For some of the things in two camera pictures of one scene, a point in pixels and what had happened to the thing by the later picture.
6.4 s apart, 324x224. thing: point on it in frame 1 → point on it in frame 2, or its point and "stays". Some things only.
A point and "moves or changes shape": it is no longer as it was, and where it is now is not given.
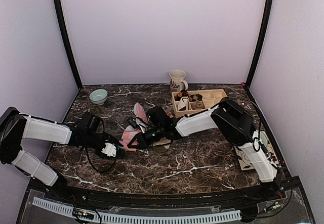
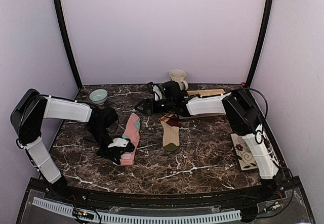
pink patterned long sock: x=130 y=131 moves or changes shape
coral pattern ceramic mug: x=177 y=81 stays
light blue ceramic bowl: x=98 y=96 stays
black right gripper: x=142 y=141 → x=147 y=105
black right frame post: x=261 y=32 stays
